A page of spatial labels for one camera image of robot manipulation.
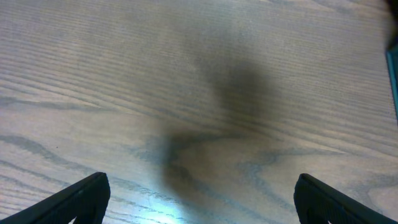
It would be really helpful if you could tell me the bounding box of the black gift box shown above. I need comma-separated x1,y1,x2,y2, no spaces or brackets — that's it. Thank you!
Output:
386,0,397,116

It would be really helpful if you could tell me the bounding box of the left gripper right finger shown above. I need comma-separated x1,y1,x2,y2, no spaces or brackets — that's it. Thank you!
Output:
294,174,397,224

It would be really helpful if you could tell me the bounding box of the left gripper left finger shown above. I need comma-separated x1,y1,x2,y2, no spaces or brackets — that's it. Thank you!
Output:
1,172,111,224

